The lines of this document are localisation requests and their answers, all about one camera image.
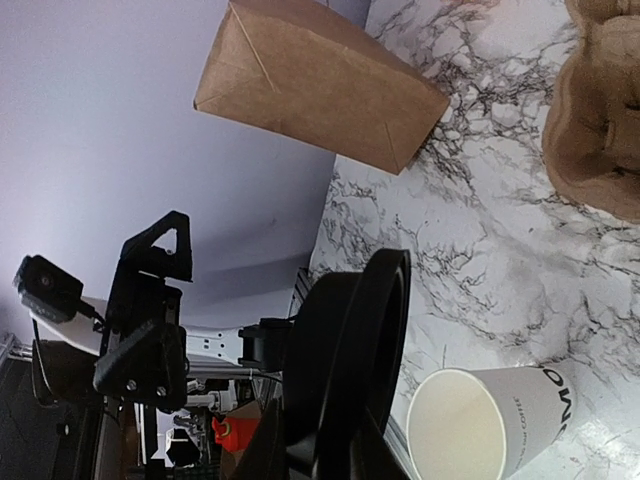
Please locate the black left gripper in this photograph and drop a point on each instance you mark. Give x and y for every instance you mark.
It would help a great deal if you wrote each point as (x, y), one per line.
(143, 353)

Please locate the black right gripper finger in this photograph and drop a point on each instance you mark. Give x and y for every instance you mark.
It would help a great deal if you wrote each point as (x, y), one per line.
(266, 457)

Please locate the white paper coffee cup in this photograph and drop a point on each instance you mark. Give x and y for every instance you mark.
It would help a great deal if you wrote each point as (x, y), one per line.
(486, 424)

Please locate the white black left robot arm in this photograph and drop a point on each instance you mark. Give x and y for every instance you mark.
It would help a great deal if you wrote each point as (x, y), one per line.
(217, 360)

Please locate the brown paper takeout bag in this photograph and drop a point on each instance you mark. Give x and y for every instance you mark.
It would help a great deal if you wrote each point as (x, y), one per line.
(299, 69)

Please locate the orange object in background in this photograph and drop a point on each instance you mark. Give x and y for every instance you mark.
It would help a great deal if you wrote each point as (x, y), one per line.
(234, 434)

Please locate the brown cardboard cup carrier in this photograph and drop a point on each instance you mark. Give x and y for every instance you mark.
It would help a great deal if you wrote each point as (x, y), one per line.
(591, 136)

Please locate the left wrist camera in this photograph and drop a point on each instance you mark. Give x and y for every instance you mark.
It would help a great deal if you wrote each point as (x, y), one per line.
(47, 290)

